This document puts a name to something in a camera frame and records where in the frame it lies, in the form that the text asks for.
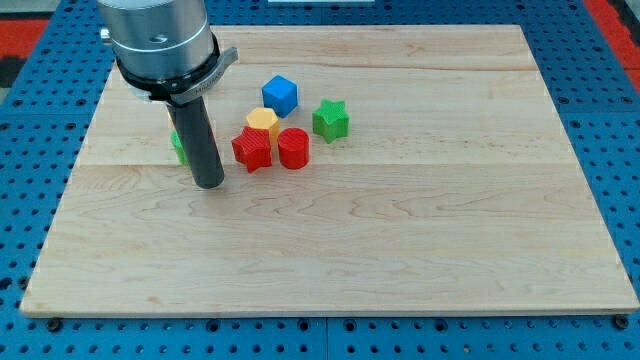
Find green block behind rod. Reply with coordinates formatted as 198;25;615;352
170;130;189;166

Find green star block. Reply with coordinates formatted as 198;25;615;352
312;99;350;144

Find blue cube block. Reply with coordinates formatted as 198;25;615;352
261;75;298;118

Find red star block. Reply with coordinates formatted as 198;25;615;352
231;126;272;173

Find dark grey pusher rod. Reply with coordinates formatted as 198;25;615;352
167;97;224;189

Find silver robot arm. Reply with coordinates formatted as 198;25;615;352
97;0;239;189

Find red cylinder block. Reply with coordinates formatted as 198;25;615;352
277;128;310;170

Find wooden board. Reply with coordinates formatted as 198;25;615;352
21;25;639;318

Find yellow hexagon block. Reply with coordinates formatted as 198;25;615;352
246;107;280;145

